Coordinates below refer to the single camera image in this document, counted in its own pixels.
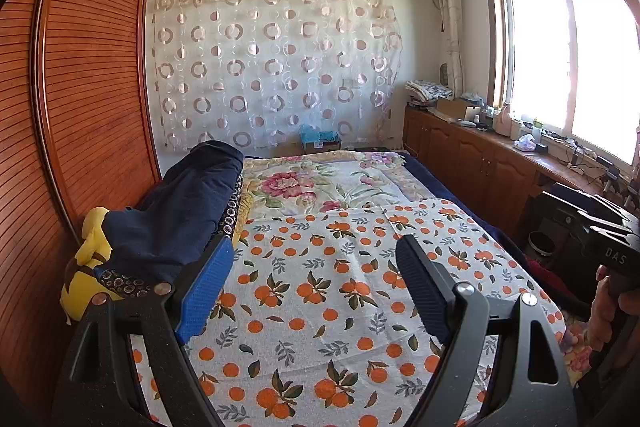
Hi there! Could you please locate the round waste bin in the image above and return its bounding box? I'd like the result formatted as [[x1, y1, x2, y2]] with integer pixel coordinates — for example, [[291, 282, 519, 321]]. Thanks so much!
[[527, 231, 557, 260]]

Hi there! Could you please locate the small black tripod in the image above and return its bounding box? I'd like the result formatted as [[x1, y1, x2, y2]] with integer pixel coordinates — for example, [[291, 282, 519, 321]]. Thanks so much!
[[602, 166, 625, 198]]

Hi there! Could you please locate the long wooden cabinet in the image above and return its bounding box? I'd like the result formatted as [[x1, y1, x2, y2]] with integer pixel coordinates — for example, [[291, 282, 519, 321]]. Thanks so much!
[[402, 104, 640, 238]]

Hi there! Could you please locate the wooden slatted wardrobe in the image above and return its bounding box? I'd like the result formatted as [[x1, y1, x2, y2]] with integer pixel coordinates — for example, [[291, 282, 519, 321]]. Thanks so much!
[[0, 0, 163, 427]]

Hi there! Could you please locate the dark ring-patterned cloth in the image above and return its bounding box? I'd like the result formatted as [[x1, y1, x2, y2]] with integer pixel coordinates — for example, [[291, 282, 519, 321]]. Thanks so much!
[[94, 172, 251, 299]]

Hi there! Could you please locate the sheer circle-patterned curtain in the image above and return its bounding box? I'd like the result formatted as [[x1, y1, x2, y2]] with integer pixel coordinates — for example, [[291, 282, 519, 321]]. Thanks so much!
[[150, 0, 403, 150]]

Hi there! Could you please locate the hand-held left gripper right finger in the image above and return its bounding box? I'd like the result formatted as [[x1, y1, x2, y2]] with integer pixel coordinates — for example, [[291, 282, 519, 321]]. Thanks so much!
[[395, 234, 581, 427]]

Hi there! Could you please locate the navy blue printed t-shirt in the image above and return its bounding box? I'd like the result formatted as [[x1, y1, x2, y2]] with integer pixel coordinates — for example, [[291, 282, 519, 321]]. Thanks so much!
[[97, 141, 244, 288]]

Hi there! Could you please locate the tied white window curtain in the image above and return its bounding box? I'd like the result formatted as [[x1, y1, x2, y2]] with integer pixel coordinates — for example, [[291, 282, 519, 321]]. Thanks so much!
[[431, 0, 463, 98]]

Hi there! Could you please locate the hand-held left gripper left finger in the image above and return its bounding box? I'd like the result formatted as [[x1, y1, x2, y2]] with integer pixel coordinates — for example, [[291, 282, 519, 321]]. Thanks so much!
[[50, 234, 236, 427]]

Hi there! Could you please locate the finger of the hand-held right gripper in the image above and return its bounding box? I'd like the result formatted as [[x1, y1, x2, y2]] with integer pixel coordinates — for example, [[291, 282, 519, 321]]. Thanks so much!
[[560, 207, 640, 249], [542, 191, 640, 231]]

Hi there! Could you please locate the stack of folded cloths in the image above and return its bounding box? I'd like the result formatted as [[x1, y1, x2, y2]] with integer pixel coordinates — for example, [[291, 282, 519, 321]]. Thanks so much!
[[405, 79, 455, 102]]

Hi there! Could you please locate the floral quilt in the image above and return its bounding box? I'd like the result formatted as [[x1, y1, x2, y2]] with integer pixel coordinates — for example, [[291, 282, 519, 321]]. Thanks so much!
[[562, 322, 596, 374]]

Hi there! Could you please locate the wooden framed window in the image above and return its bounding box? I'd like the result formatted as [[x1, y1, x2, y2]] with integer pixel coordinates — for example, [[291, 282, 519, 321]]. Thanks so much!
[[482, 0, 640, 168]]

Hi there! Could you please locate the floral bed blanket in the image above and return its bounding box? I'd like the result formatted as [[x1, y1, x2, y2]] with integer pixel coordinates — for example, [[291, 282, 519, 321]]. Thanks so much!
[[240, 150, 441, 220]]

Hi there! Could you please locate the cardboard box with blue cloth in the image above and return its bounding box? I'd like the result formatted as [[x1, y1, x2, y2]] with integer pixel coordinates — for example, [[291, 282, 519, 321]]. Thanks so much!
[[299, 125, 342, 151]]

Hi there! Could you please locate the orange fruit print bed sheet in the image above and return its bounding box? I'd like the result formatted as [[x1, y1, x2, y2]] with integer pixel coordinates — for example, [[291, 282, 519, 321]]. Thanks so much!
[[130, 199, 568, 427]]

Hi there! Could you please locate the person's right hand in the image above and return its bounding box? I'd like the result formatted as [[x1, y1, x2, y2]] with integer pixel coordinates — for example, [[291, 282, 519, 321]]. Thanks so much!
[[587, 274, 640, 360]]

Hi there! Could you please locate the yellow plush toy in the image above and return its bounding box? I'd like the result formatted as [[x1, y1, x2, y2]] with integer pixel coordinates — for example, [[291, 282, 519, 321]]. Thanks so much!
[[60, 207, 126, 323]]

